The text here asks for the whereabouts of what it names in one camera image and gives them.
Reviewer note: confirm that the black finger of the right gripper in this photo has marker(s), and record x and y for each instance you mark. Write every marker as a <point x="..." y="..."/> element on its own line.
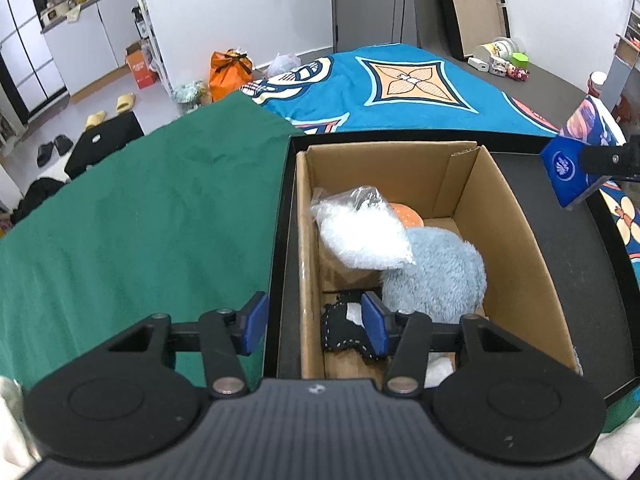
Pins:
<point x="620" y="162"/>

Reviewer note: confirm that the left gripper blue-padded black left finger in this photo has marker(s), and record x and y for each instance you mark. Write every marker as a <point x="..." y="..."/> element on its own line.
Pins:
<point x="225" y="336"/>

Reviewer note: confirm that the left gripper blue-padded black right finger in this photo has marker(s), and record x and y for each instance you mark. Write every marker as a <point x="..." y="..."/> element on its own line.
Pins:
<point x="403" y="338"/>

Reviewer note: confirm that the blue tissue pack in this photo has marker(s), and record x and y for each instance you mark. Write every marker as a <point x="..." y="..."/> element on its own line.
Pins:
<point x="590" y="124"/>

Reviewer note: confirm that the black stitched felt toy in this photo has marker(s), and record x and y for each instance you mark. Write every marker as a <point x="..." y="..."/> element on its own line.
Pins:
<point x="341" y="326"/>

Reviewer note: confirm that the grey fluffy plush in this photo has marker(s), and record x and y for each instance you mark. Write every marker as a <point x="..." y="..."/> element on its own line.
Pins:
<point x="446" y="281"/>

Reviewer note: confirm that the plush hamburger toy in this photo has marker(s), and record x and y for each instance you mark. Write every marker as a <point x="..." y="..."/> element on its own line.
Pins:
<point x="407" y="216"/>

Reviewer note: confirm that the white stuffing bag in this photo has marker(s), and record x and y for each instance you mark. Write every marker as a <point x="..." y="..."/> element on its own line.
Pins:
<point x="361" y="229"/>

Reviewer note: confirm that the small white soft roll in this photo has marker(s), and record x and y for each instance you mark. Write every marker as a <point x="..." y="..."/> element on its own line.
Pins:
<point x="439" y="367"/>

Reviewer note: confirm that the white desk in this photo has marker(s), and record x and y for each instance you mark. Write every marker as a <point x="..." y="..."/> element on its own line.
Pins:
<point x="625" y="60"/>

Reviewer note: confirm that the black shallow tray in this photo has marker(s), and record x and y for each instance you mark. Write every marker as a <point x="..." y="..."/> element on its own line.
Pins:
<point x="586" y="258"/>

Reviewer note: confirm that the green cloth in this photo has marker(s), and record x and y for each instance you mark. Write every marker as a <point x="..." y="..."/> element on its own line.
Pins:
<point x="179" y="222"/>

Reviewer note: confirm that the brown cardboard box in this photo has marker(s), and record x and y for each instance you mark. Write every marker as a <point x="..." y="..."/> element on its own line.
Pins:
<point x="456" y="186"/>

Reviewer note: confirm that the black framed board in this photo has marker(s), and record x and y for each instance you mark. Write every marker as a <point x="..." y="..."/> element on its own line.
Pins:
<point x="470" y="23"/>

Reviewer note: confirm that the black stool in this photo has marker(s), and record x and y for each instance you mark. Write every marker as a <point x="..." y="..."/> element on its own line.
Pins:
<point x="101" y="141"/>

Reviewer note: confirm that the blue patterned blanket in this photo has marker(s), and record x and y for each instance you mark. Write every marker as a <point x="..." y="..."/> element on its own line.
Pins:
<point x="397" y="87"/>

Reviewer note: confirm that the yellow slipper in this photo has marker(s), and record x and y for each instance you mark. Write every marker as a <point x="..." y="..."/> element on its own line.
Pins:
<point x="95" y="119"/>
<point x="125" y="103"/>

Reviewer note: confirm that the orange paper bag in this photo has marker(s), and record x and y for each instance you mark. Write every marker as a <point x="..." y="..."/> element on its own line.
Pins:
<point x="228" y="71"/>

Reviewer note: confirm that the white plastic bag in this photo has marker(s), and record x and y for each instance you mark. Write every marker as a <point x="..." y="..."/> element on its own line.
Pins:
<point x="281" y="64"/>

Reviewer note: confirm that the orange cardboard box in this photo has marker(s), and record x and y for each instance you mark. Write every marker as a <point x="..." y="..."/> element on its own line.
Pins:
<point x="139" y="62"/>

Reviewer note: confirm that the grey door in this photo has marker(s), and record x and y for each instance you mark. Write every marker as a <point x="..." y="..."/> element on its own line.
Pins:
<point x="360" y="23"/>

